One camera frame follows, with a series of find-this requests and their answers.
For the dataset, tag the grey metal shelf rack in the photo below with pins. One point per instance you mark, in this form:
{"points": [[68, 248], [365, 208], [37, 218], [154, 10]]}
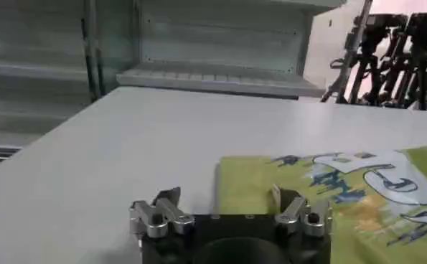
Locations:
{"points": [[30, 71], [227, 46]]}

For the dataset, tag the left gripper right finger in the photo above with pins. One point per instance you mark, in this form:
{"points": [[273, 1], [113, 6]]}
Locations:
{"points": [[295, 211]]}

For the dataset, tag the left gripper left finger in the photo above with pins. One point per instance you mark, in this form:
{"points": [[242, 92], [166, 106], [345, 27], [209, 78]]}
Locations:
{"points": [[170, 213]]}

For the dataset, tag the black tripod stands rack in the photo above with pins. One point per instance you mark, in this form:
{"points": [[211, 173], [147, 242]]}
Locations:
{"points": [[392, 61]]}

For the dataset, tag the green printed t-shirt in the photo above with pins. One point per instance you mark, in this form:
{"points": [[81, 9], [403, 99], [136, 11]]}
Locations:
{"points": [[371, 215]]}

